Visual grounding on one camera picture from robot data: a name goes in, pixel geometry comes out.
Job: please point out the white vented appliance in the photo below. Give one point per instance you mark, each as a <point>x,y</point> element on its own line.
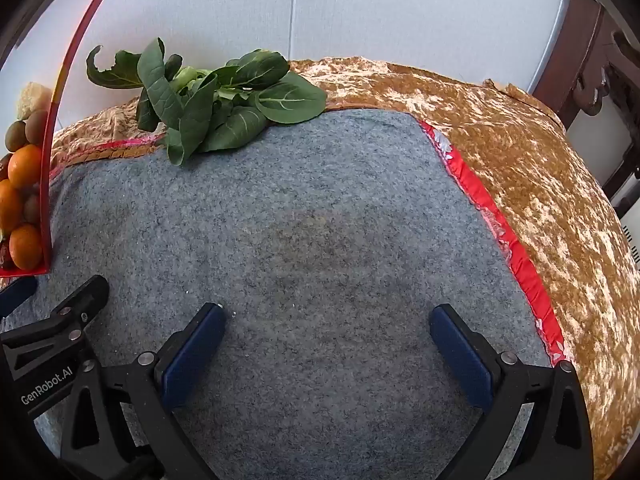
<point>632,240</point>

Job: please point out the gold velvet blanket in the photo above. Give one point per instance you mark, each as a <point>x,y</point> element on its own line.
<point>525,135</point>

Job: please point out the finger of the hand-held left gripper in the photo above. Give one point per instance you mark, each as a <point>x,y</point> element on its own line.
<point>17,294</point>
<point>90,292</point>

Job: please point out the red tray white inside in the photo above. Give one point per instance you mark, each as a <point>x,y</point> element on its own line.
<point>55,105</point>

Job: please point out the green leafy vegetable bunch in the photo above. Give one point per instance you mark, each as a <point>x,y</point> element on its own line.
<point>200,110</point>

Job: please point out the dark wooden furniture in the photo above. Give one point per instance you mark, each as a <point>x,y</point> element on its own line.
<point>585,35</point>

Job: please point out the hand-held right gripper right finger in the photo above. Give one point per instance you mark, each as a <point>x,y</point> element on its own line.
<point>460,355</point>

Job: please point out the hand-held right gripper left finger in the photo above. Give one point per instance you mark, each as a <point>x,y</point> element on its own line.
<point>192,355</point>

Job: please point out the grey felt mat red border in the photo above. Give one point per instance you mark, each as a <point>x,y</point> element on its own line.
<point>300,235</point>

